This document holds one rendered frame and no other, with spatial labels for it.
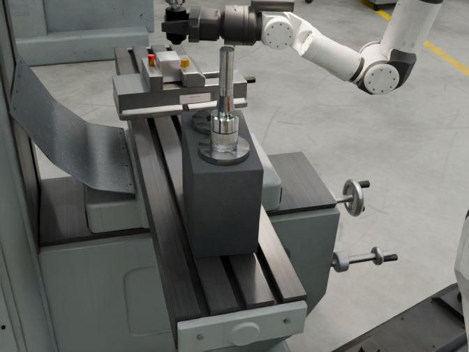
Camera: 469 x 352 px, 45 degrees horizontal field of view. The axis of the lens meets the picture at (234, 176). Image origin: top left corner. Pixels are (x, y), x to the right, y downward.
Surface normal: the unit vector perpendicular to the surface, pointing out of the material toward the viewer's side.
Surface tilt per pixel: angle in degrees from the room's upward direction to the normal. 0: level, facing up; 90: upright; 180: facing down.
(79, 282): 90
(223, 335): 90
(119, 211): 90
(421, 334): 0
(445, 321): 0
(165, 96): 90
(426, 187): 0
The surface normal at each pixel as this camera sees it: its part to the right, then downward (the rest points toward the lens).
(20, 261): 0.75, 0.37
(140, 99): 0.30, 0.54
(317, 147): 0.04, -0.83
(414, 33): -0.07, 0.61
